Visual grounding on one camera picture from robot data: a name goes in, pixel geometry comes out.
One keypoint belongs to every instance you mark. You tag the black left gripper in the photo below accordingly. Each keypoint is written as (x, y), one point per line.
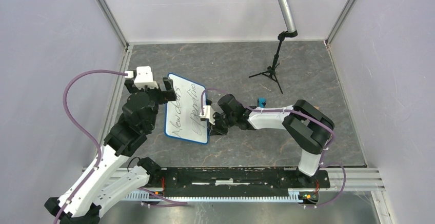
(165, 95)

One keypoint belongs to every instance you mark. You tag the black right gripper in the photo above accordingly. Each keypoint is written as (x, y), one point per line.
(216, 129)

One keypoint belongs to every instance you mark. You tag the blue framed whiteboard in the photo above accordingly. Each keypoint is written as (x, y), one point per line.
(182, 117)

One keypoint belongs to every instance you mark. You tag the blue whiteboard eraser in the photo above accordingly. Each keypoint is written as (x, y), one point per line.
(261, 102)

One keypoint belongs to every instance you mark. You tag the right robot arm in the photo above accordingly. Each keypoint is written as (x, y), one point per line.
(308, 126)

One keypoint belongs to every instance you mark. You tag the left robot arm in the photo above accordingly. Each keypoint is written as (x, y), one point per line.
(90, 198)

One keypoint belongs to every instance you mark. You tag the black tripod stand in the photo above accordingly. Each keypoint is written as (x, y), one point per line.
(270, 72)

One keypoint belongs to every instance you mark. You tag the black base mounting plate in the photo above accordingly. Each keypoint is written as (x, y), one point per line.
(308, 183)

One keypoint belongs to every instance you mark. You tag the silver pole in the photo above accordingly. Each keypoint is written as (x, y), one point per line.
(288, 18)

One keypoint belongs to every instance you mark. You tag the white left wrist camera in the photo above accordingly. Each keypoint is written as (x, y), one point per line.
(142, 77)

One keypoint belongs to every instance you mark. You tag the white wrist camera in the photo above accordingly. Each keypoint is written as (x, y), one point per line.
(207, 114)
(142, 77)

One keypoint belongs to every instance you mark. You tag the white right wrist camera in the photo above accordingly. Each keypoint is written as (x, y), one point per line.
(207, 114)

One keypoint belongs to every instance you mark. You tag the slotted cable duct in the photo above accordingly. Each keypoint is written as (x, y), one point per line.
(139, 195)

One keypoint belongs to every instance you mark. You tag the aluminium frame rail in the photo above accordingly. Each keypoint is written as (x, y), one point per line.
(331, 178)

